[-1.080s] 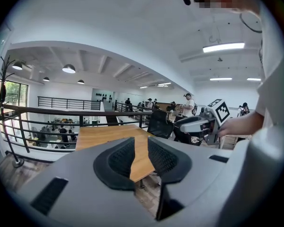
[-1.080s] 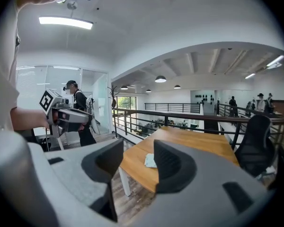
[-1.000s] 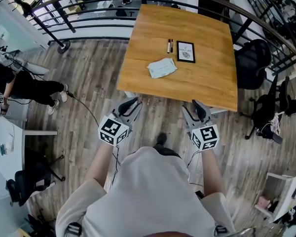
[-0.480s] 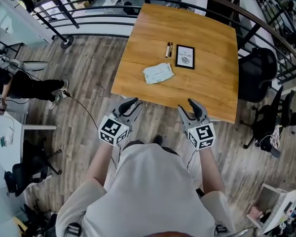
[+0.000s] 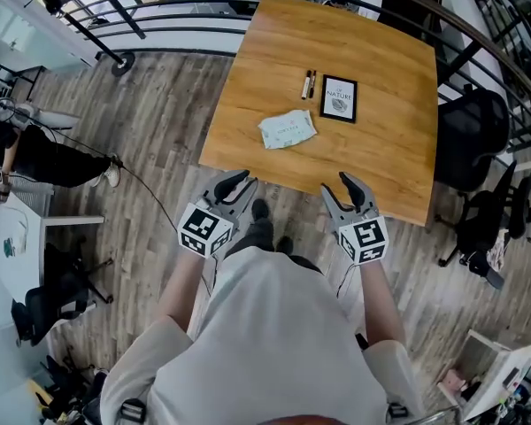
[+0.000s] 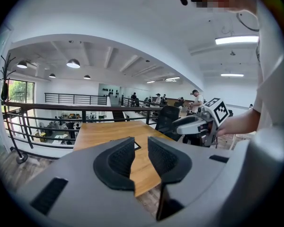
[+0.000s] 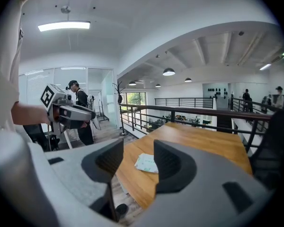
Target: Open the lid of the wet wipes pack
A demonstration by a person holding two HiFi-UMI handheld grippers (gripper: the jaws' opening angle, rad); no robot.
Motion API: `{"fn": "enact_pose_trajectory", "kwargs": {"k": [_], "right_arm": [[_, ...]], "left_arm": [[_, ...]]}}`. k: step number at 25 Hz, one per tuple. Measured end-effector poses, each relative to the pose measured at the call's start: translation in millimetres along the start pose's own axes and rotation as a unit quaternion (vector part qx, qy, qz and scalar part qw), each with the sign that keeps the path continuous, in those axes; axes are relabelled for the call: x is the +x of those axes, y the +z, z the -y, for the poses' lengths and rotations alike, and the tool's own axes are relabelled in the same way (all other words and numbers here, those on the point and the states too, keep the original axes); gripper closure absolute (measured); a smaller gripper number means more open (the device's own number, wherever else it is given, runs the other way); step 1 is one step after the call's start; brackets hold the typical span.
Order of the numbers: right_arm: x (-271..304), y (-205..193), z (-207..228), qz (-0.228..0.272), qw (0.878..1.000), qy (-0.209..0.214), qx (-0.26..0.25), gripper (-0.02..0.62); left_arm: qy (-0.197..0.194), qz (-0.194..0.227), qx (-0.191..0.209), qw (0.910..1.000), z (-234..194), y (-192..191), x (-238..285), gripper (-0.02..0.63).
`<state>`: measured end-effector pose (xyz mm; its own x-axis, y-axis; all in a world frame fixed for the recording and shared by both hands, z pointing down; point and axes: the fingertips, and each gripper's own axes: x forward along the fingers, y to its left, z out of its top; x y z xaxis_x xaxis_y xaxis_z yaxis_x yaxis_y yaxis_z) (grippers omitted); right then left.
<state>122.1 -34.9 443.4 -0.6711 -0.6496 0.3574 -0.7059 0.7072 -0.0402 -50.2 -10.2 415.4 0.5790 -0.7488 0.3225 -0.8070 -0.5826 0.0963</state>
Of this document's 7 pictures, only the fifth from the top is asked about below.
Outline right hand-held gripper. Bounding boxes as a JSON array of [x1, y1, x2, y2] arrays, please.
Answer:
[[320, 171, 389, 267]]

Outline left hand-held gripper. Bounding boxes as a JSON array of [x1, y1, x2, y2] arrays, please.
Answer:
[[176, 169, 259, 259]]

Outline white lidded wet wipe pack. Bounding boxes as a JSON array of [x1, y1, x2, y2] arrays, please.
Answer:
[[257, 108, 319, 151]]

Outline person's right forearm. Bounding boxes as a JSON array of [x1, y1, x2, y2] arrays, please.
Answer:
[[358, 261, 407, 350]]

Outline person's left forearm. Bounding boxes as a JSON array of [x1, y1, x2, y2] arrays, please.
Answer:
[[157, 250, 207, 336]]

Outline person's black trousers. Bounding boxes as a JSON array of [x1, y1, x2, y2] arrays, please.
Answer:
[[225, 217, 324, 276]]

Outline wooden table with white legs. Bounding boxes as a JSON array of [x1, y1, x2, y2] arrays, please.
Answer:
[[197, 0, 439, 228]]

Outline black framed leaf picture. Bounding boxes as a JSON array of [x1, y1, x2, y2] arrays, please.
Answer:
[[319, 73, 358, 125]]

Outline black office chair with headrest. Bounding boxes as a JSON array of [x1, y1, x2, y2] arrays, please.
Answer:
[[437, 159, 531, 290]]

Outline black mesh office chair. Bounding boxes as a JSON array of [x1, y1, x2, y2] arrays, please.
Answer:
[[435, 84, 512, 194]]

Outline person's white shirt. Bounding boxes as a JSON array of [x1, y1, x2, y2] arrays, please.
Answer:
[[99, 245, 426, 425]]

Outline pink cloth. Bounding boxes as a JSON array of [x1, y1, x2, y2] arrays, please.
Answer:
[[486, 232, 511, 273]]

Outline black coat rack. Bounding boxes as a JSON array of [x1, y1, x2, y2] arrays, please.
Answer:
[[0, 0, 136, 77]]

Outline grey white office chair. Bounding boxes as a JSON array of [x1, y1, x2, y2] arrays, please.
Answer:
[[8, 102, 81, 131]]

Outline pink box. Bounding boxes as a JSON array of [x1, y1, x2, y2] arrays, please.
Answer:
[[442, 367, 468, 393]]

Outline black metal railing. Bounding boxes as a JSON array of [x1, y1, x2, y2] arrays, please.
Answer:
[[57, 0, 531, 150]]

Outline white desk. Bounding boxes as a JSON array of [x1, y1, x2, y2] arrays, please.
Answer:
[[0, 188, 105, 336]]

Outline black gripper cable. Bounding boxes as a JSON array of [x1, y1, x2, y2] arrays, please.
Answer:
[[335, 261, 362, 300], [201, 254, 218, 298]]

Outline black floor cable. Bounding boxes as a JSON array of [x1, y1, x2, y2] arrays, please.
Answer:
[[0, 104, 181, 228]]

